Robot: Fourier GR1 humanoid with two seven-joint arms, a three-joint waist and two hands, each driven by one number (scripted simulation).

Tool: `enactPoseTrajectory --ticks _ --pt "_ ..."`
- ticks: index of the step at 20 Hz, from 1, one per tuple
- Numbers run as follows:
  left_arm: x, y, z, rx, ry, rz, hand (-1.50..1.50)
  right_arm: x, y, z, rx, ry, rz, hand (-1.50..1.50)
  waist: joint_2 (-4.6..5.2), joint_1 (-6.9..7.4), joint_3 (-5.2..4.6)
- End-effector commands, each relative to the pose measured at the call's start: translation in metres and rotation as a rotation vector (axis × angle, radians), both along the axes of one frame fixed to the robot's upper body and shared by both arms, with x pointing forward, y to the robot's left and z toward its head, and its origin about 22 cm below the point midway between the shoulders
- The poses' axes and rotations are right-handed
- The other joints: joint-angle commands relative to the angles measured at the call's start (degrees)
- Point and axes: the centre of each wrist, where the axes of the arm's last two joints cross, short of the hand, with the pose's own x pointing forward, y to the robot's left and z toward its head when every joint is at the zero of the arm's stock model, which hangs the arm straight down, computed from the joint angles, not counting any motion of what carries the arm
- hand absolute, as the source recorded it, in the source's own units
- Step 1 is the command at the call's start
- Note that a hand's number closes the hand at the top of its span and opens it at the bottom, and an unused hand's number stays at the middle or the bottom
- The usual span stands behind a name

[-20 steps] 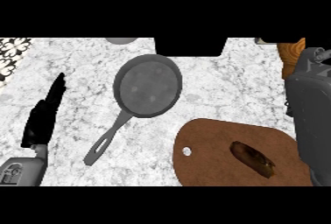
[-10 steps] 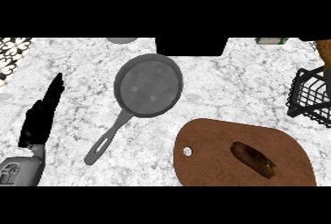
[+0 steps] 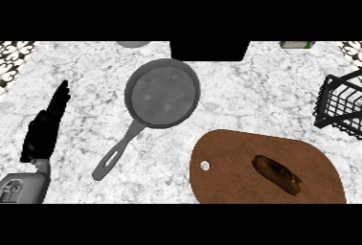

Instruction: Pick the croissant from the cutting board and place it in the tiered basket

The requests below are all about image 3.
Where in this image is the brown wooden cutting board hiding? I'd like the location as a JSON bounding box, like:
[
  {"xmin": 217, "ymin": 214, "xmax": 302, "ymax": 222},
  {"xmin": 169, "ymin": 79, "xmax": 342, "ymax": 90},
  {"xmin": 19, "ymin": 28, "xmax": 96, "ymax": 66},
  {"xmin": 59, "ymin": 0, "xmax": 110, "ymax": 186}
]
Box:
[{"xmin": 187, "ymin": 128, "xmax": 347, "ymax": 205}]

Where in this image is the black appliance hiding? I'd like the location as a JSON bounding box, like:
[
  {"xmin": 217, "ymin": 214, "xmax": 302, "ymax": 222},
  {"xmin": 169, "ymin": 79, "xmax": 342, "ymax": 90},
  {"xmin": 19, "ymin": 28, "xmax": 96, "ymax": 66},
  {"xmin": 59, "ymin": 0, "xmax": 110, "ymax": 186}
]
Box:
[{"xmin": 168, "ymin": 41, "xmax": 251, "ymax": 62}]

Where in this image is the grey round object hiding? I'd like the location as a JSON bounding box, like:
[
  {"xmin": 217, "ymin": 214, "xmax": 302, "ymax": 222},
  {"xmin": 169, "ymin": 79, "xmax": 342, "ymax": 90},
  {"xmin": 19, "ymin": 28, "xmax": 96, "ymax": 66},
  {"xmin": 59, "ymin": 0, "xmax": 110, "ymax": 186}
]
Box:
[{"xmin": 115, "ymin": 41, "xmax": 152, "ymax": 49}]

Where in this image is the beige and green box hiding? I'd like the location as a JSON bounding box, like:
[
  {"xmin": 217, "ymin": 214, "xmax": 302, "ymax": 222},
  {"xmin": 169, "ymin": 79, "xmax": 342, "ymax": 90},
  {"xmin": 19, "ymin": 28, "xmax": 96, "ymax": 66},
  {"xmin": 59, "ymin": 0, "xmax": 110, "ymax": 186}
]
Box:
[{"xmin": 279, "ymin": 41, "xmax": 316, "ymax": 50}]

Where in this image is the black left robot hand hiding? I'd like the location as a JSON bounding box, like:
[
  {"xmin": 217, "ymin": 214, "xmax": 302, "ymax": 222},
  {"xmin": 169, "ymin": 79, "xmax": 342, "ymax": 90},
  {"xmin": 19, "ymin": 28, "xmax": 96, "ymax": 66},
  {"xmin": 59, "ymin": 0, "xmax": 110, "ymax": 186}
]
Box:
[{"xmin": 17, "ymin": 79, "xmax": 72, "ymax": 164}]

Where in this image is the brown croissant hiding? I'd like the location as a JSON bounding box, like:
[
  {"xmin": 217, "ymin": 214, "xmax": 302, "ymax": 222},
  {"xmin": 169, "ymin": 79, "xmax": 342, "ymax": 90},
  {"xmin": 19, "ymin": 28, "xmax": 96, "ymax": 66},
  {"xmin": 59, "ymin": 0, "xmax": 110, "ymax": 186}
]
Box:
[{"xmin": 249, "ymin": 154, "xmax": 304, "ymax": 197}]

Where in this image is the black wire tiered basket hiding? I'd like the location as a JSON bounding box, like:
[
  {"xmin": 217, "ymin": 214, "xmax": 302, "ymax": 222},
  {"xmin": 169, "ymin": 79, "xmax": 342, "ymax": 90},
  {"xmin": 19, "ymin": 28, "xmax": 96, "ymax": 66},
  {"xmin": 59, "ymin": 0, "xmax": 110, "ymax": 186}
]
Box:
[{"xmin": 313, "ymin": 68, "xmax": 362, "ymax": 141}]

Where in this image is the grey frying pan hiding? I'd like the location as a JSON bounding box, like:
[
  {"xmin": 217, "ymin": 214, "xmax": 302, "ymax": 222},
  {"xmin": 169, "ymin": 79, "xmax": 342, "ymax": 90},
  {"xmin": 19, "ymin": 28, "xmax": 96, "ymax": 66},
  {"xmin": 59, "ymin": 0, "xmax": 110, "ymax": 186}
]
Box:
[{"xmin": 90, "ymin": 57, "xmax": 202, "ymax": 182}]

